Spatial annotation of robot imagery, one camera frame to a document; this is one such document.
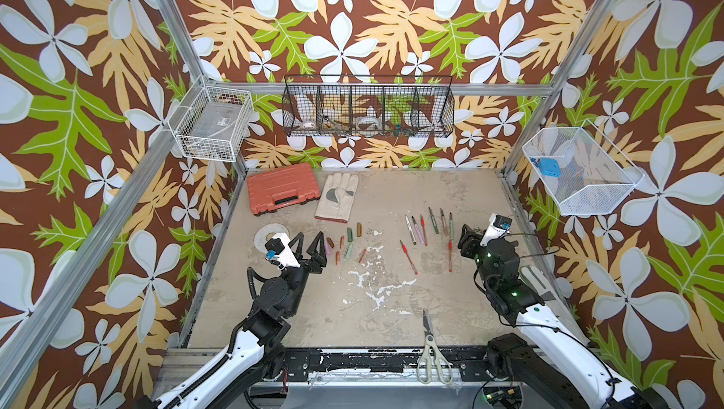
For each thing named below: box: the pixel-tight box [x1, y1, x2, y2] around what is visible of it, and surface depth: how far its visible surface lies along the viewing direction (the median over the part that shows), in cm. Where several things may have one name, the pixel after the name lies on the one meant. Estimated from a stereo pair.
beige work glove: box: [314, 172, 360, 224], surface depth 113 cm
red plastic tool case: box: [246, 163, 322, 215], surface depth 110 cm
